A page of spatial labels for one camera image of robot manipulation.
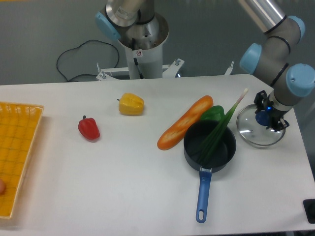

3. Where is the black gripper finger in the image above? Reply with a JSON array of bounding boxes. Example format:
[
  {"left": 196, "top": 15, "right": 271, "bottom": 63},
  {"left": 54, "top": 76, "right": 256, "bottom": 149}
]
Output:
[
  {"left": 254, "top": 90, "right": 267, "bottom": 114},
  {"left": 266, "top": 117, "right": 289, "bottom": 132}
]

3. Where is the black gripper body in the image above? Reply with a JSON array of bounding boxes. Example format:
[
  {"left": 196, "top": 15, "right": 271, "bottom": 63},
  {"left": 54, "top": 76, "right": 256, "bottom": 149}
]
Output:
[{"left": 260, "top": 94, "right": 283, "bottom": 123}]

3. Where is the glass pot lid blue knob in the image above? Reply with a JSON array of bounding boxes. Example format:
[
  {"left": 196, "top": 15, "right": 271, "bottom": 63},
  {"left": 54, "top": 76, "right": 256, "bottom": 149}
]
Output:
[{"left": 236, "top": 103, "right": 286, "bottom": 149}]

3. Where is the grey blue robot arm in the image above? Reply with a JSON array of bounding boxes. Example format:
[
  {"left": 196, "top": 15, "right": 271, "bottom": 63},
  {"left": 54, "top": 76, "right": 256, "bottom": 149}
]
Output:
[{"left": 95, "top": 0, "right": 315, "bottom": 131}]

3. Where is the green bell pepper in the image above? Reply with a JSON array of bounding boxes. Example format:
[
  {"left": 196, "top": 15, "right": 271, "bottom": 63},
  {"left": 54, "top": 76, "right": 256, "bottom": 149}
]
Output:
[{"left": 200, "top": 105, "right": 224, "bottom": 121}]

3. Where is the green onion stalk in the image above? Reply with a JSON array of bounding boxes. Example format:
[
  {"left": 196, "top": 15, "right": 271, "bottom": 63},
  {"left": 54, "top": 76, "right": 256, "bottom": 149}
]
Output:
[{"left": 197, "top": 88, "right": 249, "bottom": 165}]

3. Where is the black device at table edge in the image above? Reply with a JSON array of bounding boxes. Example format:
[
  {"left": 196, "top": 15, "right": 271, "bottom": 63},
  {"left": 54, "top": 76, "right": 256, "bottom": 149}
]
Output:
[{"left": 303, "top": 199, "right": 315, "bottom": 224}]

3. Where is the orange baguette bread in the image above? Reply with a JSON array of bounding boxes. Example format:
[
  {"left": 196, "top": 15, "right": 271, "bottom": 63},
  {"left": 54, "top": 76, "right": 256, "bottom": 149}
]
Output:
[{"left": 157, "top": 95, "right": 214, "bottom": 150}]

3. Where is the yellow bell pepper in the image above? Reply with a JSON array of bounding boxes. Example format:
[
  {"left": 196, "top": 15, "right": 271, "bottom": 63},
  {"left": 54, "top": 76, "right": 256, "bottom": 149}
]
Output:
[{"left": 117, "top": 93, "right": 145, "bottom": 116}]

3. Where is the red bell pepper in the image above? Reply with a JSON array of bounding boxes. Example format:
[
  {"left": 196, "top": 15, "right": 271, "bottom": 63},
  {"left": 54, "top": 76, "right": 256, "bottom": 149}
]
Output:
[{"left": 78, "top": 116, "right": 100, "bottom": 141}]

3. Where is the yellow woven basket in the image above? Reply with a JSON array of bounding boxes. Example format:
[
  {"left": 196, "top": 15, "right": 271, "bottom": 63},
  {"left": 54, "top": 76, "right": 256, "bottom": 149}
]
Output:
[{"left": 0, "top": 102, "right": 44, "bottom": 219}]

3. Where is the black pot blue handle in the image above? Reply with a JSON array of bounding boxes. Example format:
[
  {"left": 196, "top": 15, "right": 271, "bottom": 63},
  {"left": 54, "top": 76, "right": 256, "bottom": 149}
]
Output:
[{"left": 184, "top": 120, "right": 236, "bottom": 223}]

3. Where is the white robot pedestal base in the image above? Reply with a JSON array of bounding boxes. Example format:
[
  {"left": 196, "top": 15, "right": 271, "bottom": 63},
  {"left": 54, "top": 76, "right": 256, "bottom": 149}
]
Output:
[{"left": 95, "top": 12, "right": 185, "bottom": 79}]

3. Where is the black pedestal cable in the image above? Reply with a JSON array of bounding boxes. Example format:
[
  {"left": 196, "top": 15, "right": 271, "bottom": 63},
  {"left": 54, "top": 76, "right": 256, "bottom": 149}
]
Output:
[{"left": 131, "top": 38, "right": 145, "bottom": 80}]

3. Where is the black floor cable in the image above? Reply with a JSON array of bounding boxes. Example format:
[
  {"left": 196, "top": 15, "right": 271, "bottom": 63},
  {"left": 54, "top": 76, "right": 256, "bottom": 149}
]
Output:
[{"left": 56, "top": 39, "right": 120, "bottom": 83}]

